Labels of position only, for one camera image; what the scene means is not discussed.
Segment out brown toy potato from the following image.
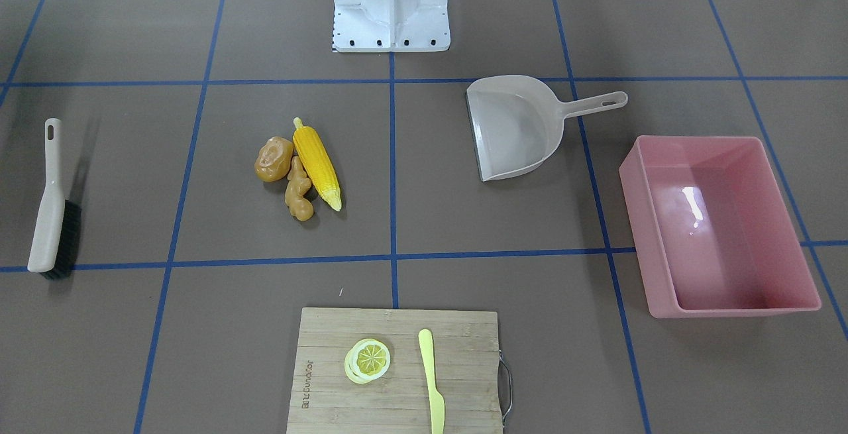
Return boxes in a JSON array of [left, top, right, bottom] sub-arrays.
[[254, 137, 295, 182]]

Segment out pink plastic bin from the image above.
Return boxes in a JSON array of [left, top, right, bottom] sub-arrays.
[[619, 135, 823, 319]]

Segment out yellow toy corn cob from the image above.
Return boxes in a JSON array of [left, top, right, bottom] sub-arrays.
[[293, 117, 343, 213]]

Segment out bamboo cutting board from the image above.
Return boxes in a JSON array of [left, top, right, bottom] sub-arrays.
[[286, 307, 504, 433]]

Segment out yellow lemon slices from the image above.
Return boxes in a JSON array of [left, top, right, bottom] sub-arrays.
[[343, 339, 392, 384]]

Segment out beige dustpan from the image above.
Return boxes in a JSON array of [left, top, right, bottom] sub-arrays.
[[466, 75, 628, 182]]

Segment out yellow plastic knife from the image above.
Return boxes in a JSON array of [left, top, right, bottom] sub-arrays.
[[418, 329, 446, 433]]

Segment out tan toy ginger root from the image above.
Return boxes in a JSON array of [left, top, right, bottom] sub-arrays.
[[284, 156, 314, 222]]

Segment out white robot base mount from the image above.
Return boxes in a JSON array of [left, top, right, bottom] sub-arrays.
[[331, 0, 451, 53]]

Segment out beige brush black bristles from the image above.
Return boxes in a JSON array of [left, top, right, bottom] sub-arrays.
[[27, 118, 81, 280]]

